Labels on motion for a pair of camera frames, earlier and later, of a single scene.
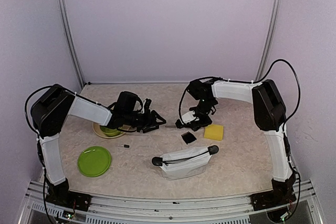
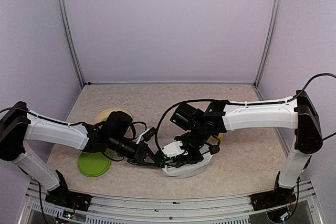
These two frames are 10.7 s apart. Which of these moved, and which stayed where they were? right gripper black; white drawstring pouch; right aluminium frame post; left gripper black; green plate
Moved: left gripper black; right gripper black
Stayed: right aluminium frame post; white drawstring pouch; green plate
